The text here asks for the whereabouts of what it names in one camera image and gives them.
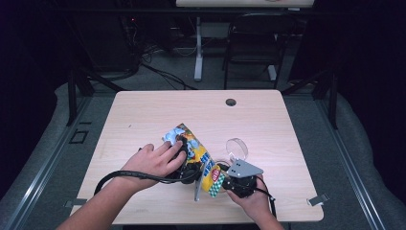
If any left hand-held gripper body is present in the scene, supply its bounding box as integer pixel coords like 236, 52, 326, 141
171, 161, 206, 202

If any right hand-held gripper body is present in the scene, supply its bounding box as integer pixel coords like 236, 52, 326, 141
222, 158, 264, 198

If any yellow green spouted pouch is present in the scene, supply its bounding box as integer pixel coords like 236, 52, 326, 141
161, 123, 226, 198

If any glass jar with beige rim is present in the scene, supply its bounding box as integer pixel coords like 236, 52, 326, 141
213, 137, 249, 173

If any person's right hand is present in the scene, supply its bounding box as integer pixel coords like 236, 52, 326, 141
227, 177, 273, 222

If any person's left hand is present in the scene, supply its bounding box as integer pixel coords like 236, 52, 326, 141
123, 140, 188, 192

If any grey tape piece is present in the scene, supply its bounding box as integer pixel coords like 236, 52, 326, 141
63, 197, 82, 208
306, 193, 330, 207

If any white background table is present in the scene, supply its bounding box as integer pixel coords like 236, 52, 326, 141
175, 0, 316, 82

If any black chair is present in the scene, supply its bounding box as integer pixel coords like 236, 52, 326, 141
222, 12, 300, 91

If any dark equipment box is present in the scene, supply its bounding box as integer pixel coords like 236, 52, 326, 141
88, 17, 141, 73

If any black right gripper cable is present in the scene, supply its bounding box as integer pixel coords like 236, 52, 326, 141
254, 176, 278, 219

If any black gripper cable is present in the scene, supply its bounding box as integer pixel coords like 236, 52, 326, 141
93, 169, 200, 196
254, 176, 278, 219

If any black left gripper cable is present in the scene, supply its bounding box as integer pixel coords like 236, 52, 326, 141
93, 169, 200, 196

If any black floor cable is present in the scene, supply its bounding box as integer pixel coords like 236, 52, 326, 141
139, 60, 198, 91

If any aluminium floor rail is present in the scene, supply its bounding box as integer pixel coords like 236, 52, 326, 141
315, 95, 388, 230
2, 95, 93, 230

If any black metal frame stand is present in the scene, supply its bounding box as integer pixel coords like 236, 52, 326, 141
64, 67, 126, 127
281, 67, 340, 130

